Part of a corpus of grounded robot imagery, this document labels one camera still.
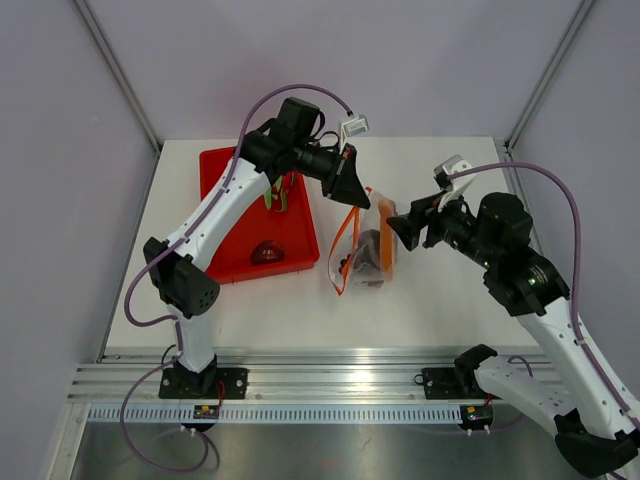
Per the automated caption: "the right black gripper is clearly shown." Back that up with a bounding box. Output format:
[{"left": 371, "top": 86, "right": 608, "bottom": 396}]
[{"left": 387, "top": 186, "right": 499, "bottom": 269}]

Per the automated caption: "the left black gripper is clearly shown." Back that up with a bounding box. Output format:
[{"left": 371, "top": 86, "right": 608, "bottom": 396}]
[{"left": 293, "top": 140, "right": 371, "bottom": 208}]

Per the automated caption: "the dark plum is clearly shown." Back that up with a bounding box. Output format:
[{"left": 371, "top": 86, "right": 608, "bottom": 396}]
[{"left": 357, "top": 229, "right": 380, "bottom": 264}]

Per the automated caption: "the clear orange zip top bag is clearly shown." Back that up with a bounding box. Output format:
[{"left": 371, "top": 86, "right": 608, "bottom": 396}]
[{"left": 327, "top": 187, "right": 398, "bottom": 296}]

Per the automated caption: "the dark red grape bunch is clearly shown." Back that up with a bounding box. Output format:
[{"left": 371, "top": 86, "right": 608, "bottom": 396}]
[{"left": 337, "top": 252, "right": 389, "bottom": 290}]

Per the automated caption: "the red apple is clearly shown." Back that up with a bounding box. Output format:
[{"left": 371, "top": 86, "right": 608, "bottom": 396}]
[{"left": 250, "top": 240, "right": 285, "bottom": 266}]

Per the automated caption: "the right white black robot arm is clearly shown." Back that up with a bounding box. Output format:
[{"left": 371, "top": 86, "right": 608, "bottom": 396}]
[{"left": 387, "top": 193, "right": 639, "bottom": 479}]

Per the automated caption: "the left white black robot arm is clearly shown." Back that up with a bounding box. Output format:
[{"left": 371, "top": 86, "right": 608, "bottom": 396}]
[{"left": 143, "top": 97, "right": 370, "bottom": 399}]

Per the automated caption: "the pink dragon fruit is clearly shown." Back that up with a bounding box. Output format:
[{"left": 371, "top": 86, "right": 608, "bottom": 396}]
[{"left": 263, "top": 172, "right": 296, "bottom": 213}]

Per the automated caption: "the red plastic tray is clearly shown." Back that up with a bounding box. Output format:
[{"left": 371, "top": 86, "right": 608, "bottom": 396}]
[{"left": 206, "top": 173, "right": 319, "bottom": 284}]

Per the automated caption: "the right small circuit board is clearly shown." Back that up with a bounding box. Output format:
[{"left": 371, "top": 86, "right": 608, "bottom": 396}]
[{"left": 463, "top": 405, "right": 493, "bottom": 424}]

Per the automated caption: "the small circuit board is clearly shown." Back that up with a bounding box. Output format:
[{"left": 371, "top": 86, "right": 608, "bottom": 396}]
[
  {"left": 193, "top": 405, "right": 219, "bottom": 420},
  {"left": 463, "top": 405, "right": 493, "bottom": 424}
]

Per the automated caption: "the left small circuit board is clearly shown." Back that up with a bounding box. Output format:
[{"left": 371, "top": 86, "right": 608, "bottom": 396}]
[{"left": 193, "top": 405, "right": 219, "bottom": 420}]

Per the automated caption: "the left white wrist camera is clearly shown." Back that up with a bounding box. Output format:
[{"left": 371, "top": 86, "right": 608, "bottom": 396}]
[{"left": 338, "top": 114, "right": 370, "bottom": 152}]

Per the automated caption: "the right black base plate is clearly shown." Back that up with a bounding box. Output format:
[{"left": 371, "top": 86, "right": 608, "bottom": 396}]
[{"left": 419, "top": 367, "right": 489, "bottom": 400}]

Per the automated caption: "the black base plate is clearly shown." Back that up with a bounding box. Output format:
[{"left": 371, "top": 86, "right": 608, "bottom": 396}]
[
  {"left": 158, "top": 367, "right": 248, "bottom": 400},
  {"left": 419, "top": 367, "right": 489, "bottom": 400}
]

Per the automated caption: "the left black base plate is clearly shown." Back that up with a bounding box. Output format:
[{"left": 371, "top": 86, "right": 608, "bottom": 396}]
[{"left": 158, "top": 367, "right": 248, "bottom": 400}]

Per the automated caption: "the right aluminium corner post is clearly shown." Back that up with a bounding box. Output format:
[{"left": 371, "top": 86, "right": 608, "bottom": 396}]
[{"left": 504, "top": 0, "right": 599, "bottom": 155}]

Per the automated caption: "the aluminium corner post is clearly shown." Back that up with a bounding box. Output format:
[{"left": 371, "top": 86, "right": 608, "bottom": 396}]
[
  {"left": 504, "top": 0, "right": 599, "bottom": 155},
  {"left": 70, "top": 0, "right": 163, "bottom": 157}
]

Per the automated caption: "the left aluminium corner post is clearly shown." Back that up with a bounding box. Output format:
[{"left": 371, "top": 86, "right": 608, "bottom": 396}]
[{"left": 70, "top": 0, "right": 163, "bottom": 157}]

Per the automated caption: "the aluminium mounting rail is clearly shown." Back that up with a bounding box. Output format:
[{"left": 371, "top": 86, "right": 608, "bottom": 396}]
[{"left": 67, "top": 348, "right": 457, "bottom": 404}]

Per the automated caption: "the white slotted cable duct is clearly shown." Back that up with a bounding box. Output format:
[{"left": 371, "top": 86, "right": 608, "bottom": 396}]
[{"left": 88, "top": 404, "right": 462, "bottom": 425}]

